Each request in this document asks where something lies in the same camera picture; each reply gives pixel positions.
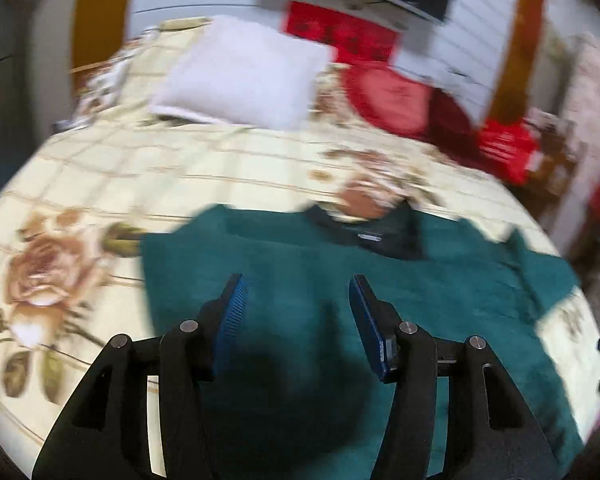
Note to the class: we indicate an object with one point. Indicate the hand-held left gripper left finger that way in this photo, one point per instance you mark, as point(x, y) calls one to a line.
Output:
point(232, 320)

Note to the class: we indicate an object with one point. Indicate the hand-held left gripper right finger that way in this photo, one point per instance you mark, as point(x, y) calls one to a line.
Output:
point(367, 320)

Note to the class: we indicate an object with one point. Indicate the teal jacket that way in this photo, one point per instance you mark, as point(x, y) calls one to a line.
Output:
point(300, 260)

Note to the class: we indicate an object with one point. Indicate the cream floral checked blanket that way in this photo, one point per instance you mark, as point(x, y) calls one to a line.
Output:
point(180, 175)

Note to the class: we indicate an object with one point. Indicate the dark red cushion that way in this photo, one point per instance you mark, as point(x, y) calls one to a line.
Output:
point(450, 120)

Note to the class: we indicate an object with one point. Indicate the red bag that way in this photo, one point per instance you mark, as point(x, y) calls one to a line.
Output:
point(505, 147)

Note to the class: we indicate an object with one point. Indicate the red round cushion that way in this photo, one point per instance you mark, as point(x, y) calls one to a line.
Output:
point(385, 95)

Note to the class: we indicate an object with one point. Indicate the pink patterned cloth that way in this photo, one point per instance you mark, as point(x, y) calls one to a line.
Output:
point(590, 110)

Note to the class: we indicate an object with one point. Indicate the white pillow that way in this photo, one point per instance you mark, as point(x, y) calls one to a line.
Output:
point(240, 75)

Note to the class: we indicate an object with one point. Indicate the grey cabinet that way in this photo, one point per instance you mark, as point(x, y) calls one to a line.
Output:
point(15, 85)

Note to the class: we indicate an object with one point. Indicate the red wall banner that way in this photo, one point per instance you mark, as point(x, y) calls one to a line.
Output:
point(340, 32)

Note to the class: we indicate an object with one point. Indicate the brown wooden wall panel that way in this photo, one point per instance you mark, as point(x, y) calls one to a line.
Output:
point(522, 35)
point(102, 10)

